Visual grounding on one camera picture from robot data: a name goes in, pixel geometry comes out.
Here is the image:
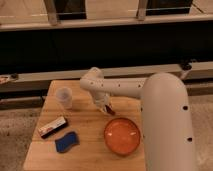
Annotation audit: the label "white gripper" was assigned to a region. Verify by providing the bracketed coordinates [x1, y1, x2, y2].
[94, 92, 115, 115]

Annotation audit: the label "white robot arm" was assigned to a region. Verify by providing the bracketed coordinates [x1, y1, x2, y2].
[80, 67, 198, 171]

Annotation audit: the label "clear plastic cup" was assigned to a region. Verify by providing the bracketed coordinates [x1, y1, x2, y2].
[55, 87, 72, 109]

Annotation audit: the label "blue sponge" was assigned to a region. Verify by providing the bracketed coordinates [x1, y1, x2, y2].
[55, 131, 79, 153]

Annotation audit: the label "black white rectangular box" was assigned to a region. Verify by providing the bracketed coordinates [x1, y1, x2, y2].
[38, 116, 67, 138]

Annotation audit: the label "small object on left ledge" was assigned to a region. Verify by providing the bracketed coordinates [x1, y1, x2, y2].
[0, 74, 19, 84]

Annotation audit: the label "black clamp on rail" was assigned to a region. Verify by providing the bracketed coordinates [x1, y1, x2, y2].
[180, 60, 192, 71]

